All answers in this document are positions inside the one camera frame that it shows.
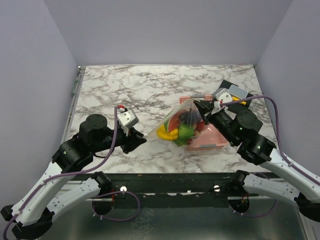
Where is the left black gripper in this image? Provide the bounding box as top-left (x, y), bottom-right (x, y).
top-left (92, 125), bottom-right (148, 154)

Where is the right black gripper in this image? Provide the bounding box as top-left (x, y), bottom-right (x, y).
top-left (194, 97), bottom-right (240, 145)

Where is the purple eggplant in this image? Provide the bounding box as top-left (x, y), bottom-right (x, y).
top-left (178, 111), bottom-right (193, 125)

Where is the yellow bell pepper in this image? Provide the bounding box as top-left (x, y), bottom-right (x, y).
top-left (156, 128), bottom-right (179, 141)

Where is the clear zip top bag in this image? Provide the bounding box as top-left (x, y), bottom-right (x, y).
top-left (147, 98), bottom-right (205, 147)

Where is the green round fruit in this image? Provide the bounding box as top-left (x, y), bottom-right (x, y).
top-left (174, 124), bottom-right (195, 146)

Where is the watermelon slice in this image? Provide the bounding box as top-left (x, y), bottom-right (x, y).
top-left (164, 116), bottom-right (180, 133)

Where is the red cherry bunch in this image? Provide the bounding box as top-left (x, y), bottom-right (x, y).
top-left (189, 111), bottom-right (204, 136)

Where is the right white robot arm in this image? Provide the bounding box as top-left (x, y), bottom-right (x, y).
top-left (194, 99), bottom-right (320, 222)

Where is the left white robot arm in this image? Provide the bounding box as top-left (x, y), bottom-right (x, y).
top-left (0, 110), bottom-right (147, 240)

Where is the black scale board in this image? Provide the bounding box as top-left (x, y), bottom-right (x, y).
top-left (219, 80), bottom-right (253, 114)

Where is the yellow small tool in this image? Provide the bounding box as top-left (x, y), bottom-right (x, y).
top-left (232, 97), bottom-right (247, 106)

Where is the pink plastic basket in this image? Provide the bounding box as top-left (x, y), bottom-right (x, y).
top-left (179, 96), bottom-right (228, 151)

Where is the grey rectangular box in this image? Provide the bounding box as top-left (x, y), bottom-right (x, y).
top-left (228, 84), bottom-right (248, 99)

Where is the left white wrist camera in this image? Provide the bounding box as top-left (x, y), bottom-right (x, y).
top-left (117, 105), bottom-right (139, 136)

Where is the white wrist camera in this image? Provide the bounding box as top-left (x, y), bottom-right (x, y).
top-left (117, 105), bottom-right (139, 136)
top-left (211, 88), bottom-right (233, 109)

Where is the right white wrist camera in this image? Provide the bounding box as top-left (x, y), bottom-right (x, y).
top-left (211, 88), bottom-right (233, 109)

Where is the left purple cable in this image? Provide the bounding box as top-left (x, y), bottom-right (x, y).
top-left (3, 105), bottom-right (126, 237)

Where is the black mounting rail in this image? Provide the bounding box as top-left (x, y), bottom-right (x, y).
top-left (69, 172), bottom-right (261, 210)

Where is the left aluminium frame rail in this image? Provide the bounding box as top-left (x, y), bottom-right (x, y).
top-left (61, 66), bottom-right (86, 143)

